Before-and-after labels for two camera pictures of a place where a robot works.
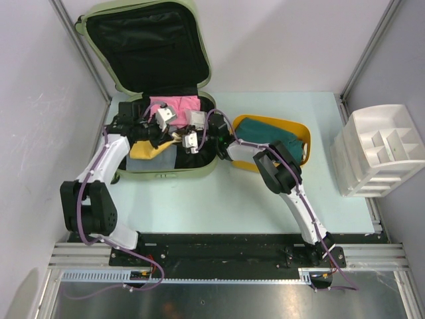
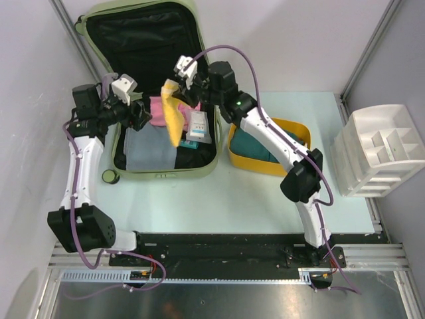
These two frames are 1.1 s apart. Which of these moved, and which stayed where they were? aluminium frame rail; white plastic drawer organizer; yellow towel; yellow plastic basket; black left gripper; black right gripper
Moved: black right gripper; black left gripper; yellow towel
Stayed: yellow plastic basket; aluminium frame rail; white plastic drawer organizer
